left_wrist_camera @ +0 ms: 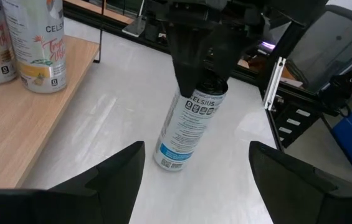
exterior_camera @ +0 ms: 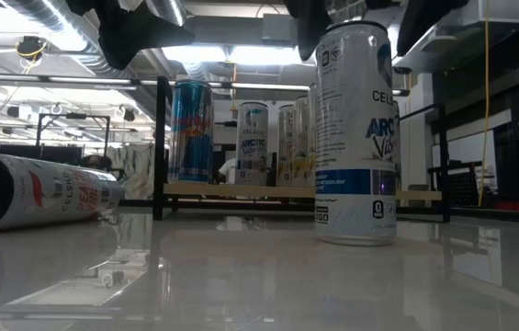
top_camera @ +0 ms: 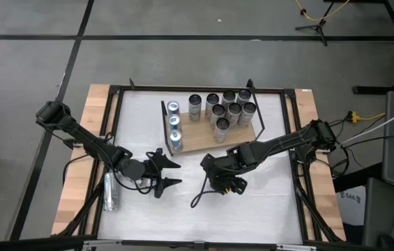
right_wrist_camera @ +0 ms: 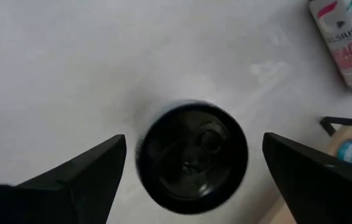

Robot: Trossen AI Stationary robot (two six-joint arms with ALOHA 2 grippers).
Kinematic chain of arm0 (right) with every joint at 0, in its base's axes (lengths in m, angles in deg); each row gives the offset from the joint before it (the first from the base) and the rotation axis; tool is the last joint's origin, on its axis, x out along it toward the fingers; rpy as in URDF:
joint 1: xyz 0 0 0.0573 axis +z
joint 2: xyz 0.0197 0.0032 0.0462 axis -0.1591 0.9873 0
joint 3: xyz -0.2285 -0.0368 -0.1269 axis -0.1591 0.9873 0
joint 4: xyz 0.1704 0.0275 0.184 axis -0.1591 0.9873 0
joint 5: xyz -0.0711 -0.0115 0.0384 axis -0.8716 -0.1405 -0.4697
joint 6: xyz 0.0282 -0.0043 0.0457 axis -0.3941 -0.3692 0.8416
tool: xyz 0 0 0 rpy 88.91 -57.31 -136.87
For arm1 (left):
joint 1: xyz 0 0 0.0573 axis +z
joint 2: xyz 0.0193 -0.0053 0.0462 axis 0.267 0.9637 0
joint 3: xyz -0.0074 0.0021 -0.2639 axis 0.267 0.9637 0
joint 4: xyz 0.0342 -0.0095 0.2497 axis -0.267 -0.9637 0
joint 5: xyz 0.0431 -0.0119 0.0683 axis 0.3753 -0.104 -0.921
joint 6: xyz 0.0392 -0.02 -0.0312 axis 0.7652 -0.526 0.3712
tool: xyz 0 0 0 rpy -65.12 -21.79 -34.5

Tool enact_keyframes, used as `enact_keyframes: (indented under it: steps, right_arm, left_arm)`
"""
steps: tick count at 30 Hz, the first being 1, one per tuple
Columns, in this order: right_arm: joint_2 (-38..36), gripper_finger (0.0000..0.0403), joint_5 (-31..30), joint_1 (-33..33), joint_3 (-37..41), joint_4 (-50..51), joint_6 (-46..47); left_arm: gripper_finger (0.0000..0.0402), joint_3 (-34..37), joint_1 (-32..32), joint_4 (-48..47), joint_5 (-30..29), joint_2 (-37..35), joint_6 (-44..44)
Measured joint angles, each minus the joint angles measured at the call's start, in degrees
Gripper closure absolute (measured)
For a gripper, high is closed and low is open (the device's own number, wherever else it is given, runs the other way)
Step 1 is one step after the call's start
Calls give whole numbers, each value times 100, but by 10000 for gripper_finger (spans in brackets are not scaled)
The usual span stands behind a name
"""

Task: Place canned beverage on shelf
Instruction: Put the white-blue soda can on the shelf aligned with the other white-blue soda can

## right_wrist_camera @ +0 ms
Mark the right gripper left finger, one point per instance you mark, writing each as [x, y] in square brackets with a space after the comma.
[54, 199]

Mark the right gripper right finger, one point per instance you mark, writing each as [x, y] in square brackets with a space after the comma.
[325, 193]

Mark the Celsius Tropical Vibe can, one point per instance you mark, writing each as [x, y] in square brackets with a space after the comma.
[347, 46]

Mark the white table mat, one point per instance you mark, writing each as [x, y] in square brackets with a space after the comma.
[69, 62]

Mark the wooden tray board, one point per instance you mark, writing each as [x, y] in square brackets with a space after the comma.
[344, 137]

